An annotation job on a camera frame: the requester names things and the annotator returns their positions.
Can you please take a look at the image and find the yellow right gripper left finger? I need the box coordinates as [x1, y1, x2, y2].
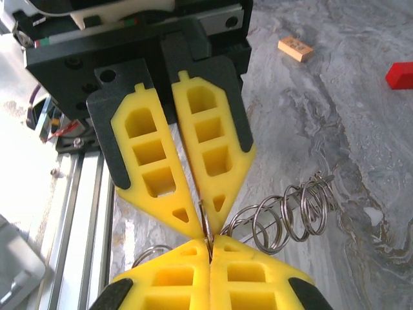
[88, 237, 213, 310]

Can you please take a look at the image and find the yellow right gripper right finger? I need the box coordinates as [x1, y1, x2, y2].
[208, 233, 334, 310]

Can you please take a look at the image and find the metal keyring chain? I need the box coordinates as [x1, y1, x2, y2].
[131, 170, 339, 269]

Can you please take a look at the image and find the orange wooden block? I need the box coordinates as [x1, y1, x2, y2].
[277, 36, 315, 63]

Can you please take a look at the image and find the red block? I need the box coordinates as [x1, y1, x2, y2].
[385, 61, 413, 91]

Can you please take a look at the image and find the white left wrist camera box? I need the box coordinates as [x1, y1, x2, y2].
[69, 0, 177, 30]

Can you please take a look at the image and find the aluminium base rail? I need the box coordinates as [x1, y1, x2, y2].
[37, 151, 116, 310]

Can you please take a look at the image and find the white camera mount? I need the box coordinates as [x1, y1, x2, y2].
[0, 214, 55, 310]

